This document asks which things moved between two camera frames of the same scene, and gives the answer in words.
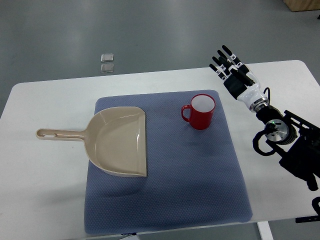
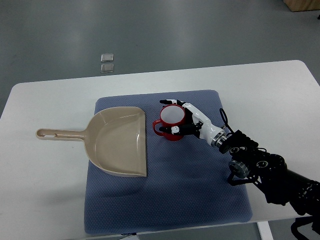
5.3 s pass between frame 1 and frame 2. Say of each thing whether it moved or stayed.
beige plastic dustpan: stayed
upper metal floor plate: stayed
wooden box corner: stayed
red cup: moved
